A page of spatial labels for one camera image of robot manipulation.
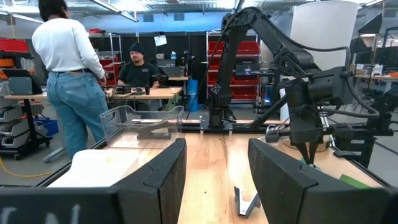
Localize shelf with red bins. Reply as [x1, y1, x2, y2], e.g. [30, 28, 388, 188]
[205, 30, 261, 105]

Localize black staple remover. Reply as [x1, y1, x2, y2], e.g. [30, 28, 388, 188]
[233, 185, 261, 218]

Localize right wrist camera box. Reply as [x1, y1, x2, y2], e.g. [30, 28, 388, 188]
[265, 124, 292, 144]

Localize white plastic bin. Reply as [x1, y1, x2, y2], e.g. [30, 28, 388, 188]
[46, 148, 144, 189]

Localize metal wire shelf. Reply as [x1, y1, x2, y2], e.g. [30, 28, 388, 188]
[88, 30, 124, 85]

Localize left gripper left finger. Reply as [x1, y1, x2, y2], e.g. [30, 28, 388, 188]
[118, 138, 188, 224]

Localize wooden desk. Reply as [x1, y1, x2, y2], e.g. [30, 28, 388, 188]
[4, 86, 183, 101]

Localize storage rack with bins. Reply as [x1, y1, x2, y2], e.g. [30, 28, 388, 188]
[0, 37, 60, 161]

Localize yellow floor cable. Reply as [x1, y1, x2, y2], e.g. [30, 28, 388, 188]
[0, 157, 55, 179]

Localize person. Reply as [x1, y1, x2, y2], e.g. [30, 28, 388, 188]
[30, 0, 109, 159]
[116, 42, 162, 111]

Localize green tape roll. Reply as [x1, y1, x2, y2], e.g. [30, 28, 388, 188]
[338, 174, 373, 190]

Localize clear plastic bin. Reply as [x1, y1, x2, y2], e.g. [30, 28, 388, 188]
[99, 105, 185, 150]

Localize black stapler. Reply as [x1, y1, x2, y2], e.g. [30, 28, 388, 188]
[136, 119, 172, 140]

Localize blue barrel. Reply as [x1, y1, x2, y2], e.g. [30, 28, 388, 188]
[186, 78, 200, 113]

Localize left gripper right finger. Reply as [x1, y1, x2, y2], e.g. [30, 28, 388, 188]
[248, 138, 318, 224]

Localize grey desk foot bar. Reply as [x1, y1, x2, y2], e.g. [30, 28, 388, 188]
[42, 146, 68, 164]

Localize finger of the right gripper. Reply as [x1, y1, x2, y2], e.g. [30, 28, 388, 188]
[310, 142, 322, 165]
[295, 142, 310, 164]

